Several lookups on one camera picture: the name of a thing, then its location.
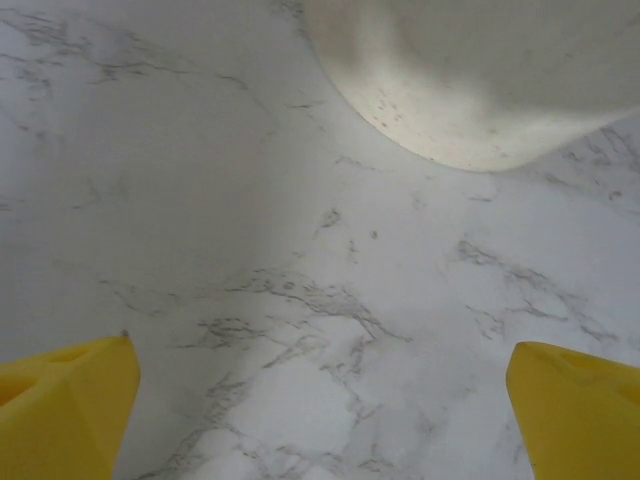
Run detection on cream plastic bin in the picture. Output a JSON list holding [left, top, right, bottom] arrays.
[[302, 0, 640, 174]]

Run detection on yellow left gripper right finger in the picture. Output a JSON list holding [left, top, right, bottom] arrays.
[[505, 341, 640, 480]]

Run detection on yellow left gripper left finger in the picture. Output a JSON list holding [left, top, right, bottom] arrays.
[[0, 335, 141, 480]]

